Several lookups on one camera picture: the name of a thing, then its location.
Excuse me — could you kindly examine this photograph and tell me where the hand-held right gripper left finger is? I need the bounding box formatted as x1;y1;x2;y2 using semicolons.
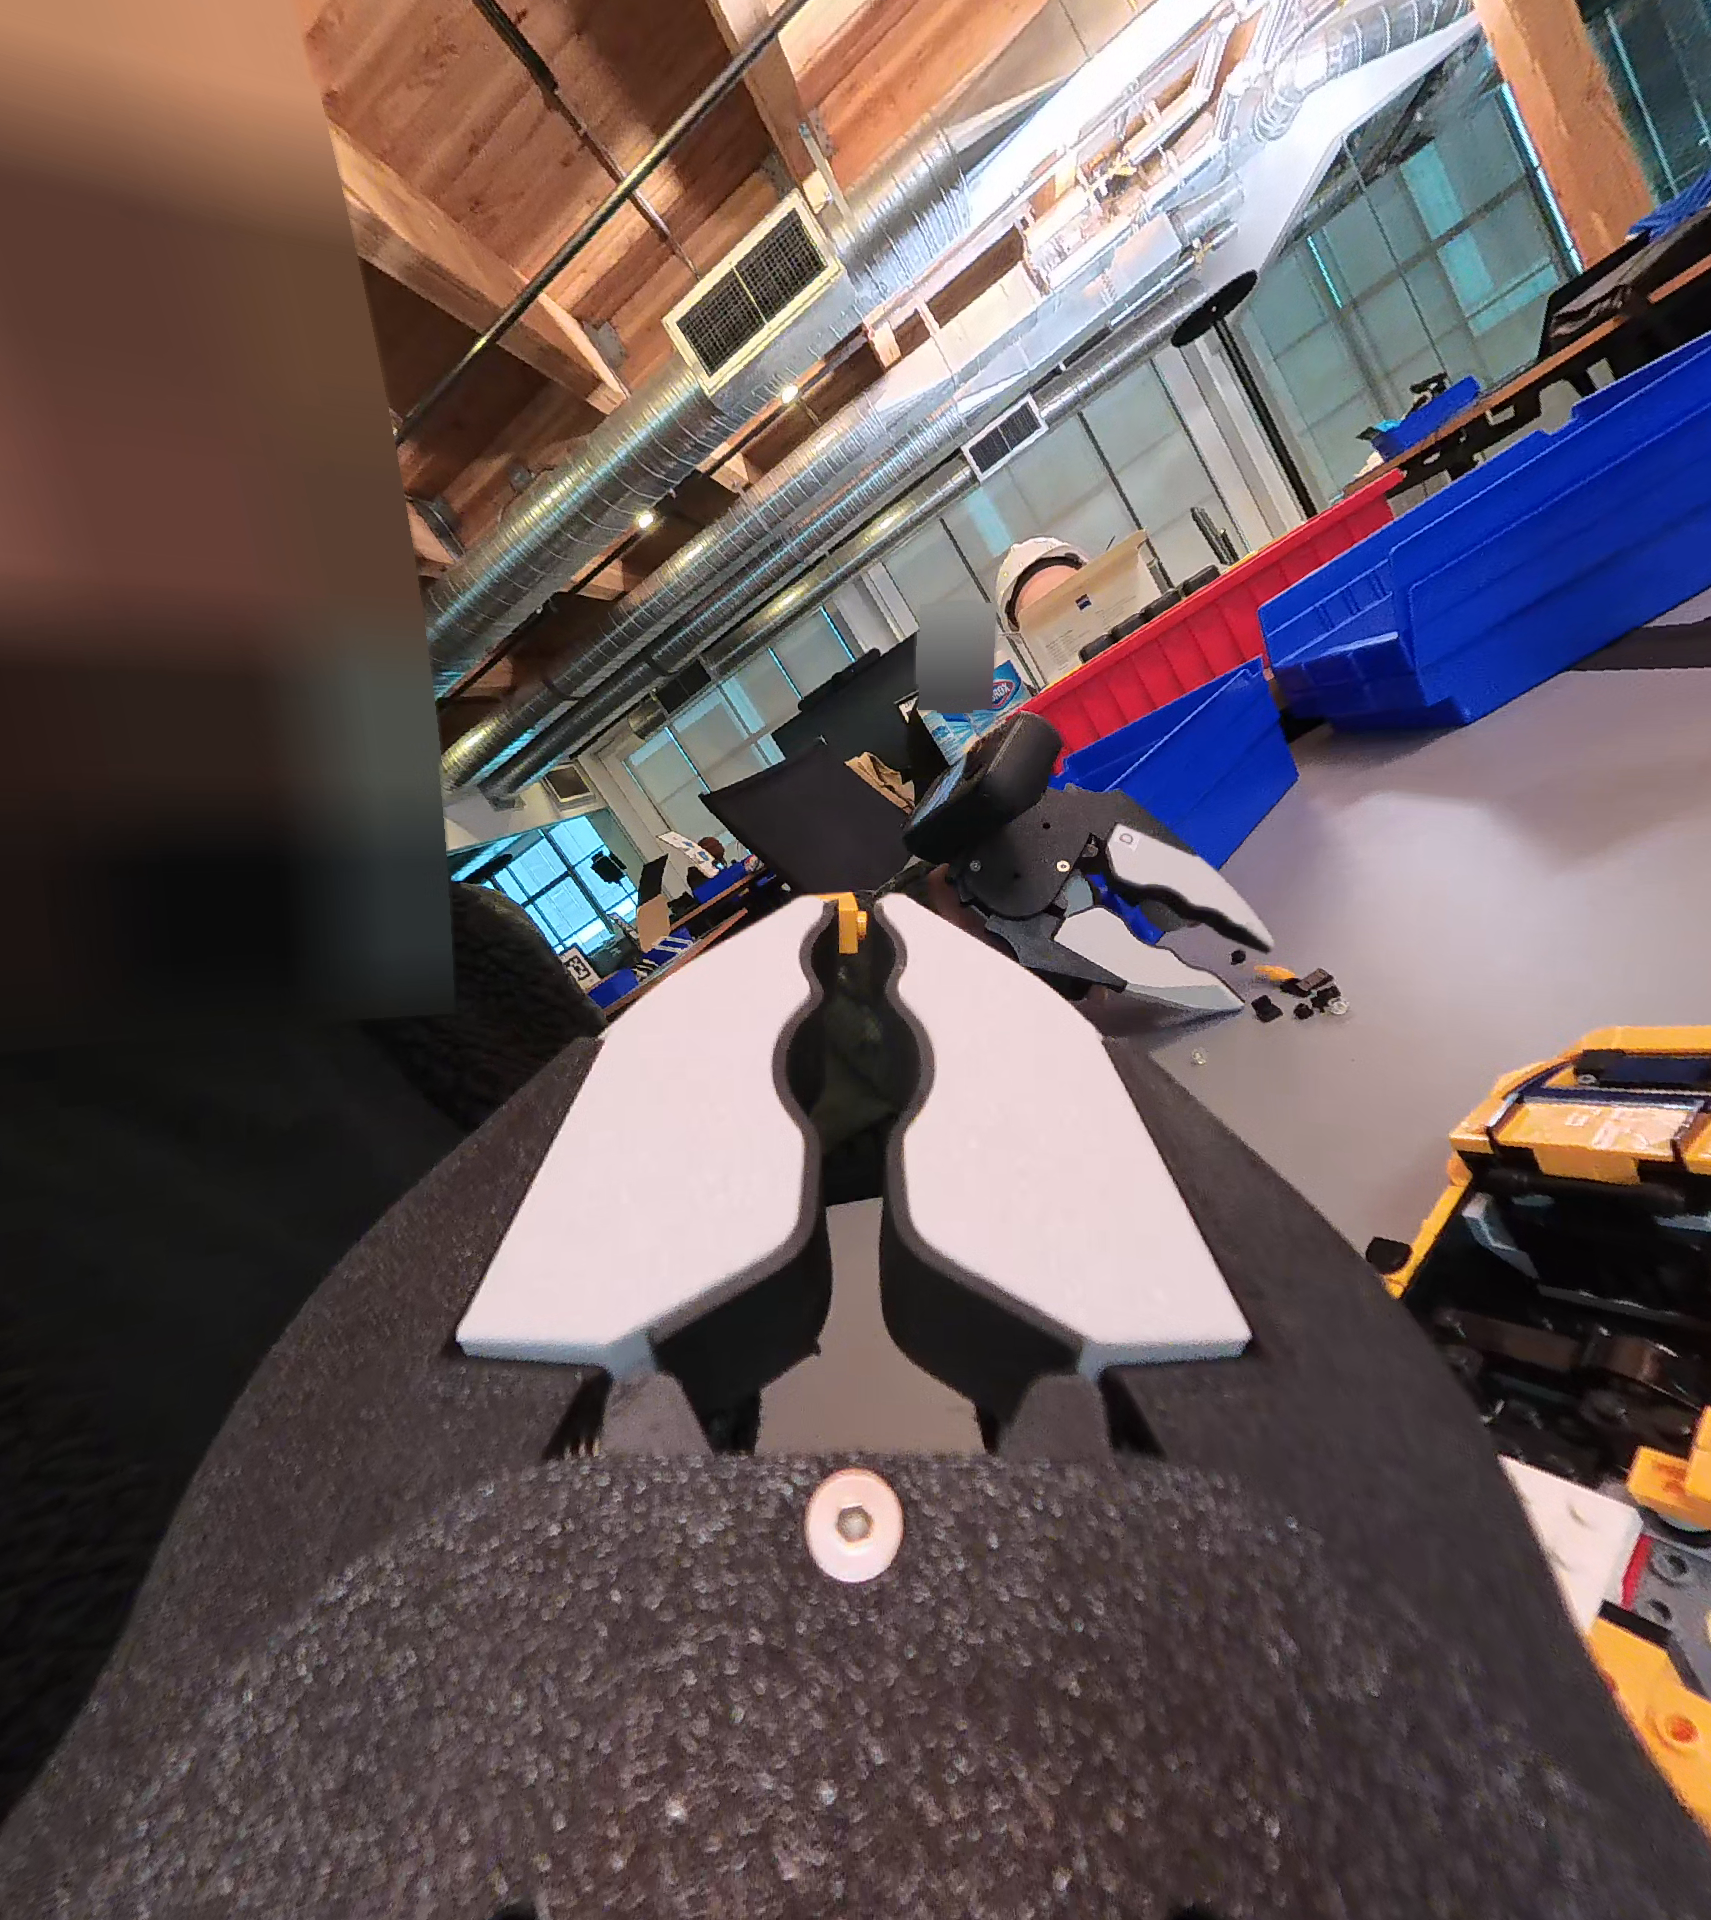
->
457;895;833;1412

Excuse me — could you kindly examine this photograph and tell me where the large ceiling vent grille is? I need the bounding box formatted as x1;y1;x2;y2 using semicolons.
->
663;192;845;396

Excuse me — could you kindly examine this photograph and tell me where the yellow lego car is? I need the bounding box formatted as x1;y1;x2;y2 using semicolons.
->
1371;1025;1711;1900

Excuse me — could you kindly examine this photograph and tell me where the black bag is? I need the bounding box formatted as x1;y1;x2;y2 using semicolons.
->
1541;225;1697;370

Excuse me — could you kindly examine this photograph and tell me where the white air vent grille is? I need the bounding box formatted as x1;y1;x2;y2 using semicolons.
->
959;392;1051;482

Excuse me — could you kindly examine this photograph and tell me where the wooden desk with black legs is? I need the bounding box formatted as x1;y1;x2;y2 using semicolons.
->
1357;211;1711;491

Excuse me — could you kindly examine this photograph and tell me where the black monitor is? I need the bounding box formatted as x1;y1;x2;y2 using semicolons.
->
771;644;919;769

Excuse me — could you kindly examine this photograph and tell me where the blue plastic bin stack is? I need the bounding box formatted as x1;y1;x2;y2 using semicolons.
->
1257;282;1711;734

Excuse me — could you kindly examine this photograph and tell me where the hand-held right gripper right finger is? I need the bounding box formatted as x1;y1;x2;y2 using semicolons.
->
877;892;1253;1420

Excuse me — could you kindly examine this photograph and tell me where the black floor lamp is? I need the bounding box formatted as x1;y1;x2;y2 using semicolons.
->
1169;271;1319;520

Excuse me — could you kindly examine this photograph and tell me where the silver air duct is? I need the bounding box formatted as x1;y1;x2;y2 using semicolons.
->
427;0;1471;799

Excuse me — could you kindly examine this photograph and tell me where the cluttered wooden desk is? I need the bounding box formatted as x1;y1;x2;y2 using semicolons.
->
569;841;781;1010

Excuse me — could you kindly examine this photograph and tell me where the red plastic bin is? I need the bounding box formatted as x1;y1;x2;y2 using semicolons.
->
1019;476;1401;752

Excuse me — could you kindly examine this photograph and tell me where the row of black blocks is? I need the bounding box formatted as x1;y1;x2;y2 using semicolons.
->
1079;563;1265;662

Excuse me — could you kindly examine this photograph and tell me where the white hard hat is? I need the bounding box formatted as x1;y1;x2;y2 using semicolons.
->
993;537;1091;640

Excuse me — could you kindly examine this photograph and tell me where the black panel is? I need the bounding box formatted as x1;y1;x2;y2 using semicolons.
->
699;743;919;902

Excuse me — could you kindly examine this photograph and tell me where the cardboard box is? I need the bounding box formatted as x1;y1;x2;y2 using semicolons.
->
1023;532;1169;692

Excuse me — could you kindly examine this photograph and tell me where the wooden column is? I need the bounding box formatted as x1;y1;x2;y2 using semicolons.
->
1469;0;1655;271

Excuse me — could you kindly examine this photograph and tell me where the small blue bin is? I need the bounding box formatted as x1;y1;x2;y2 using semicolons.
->
1361;374;1483;460

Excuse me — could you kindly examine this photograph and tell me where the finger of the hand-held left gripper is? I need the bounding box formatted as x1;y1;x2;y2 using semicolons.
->
1101;825;1273;954
1057;907;1247;1022

